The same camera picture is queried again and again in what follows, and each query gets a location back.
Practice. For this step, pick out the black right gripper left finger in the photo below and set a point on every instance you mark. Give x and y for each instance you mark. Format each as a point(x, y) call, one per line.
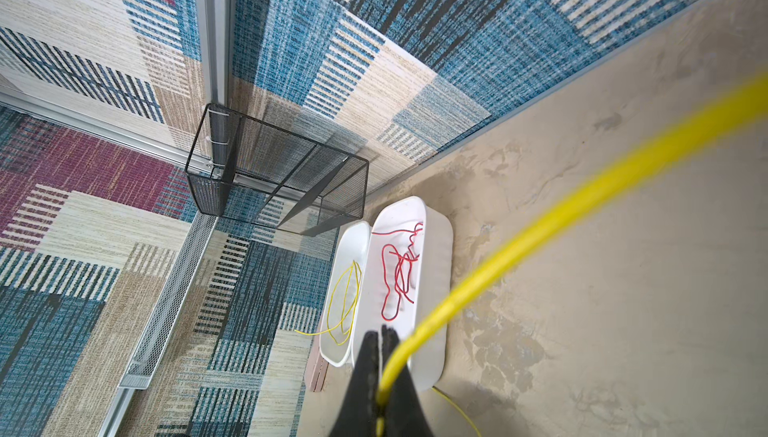
point(359, 412)

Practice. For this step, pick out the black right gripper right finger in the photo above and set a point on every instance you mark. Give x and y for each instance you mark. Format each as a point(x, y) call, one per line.
point(403, 414)

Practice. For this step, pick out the pink eraser block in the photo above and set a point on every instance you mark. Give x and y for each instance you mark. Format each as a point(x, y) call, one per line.
point(316, 368)

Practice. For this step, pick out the white tray with yellow cables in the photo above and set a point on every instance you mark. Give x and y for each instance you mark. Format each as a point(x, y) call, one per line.
point(343, 294)

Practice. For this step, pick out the white tray with red cable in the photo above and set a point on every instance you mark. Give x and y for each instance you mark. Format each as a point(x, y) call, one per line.
point(408, 269)

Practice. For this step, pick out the white wire mesh basket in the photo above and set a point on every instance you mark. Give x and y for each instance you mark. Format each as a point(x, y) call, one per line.
point(156, 335)

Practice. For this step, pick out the black wire mesh shelf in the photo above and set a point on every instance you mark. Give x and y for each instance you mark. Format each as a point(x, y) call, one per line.
point(294, 172)

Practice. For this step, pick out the aluminium corner post left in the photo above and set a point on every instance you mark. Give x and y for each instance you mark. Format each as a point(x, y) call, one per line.
point(214, 19)

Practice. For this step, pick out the aluminium horizontal back rail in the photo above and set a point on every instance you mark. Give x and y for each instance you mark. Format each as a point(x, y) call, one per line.
point(81, 122)

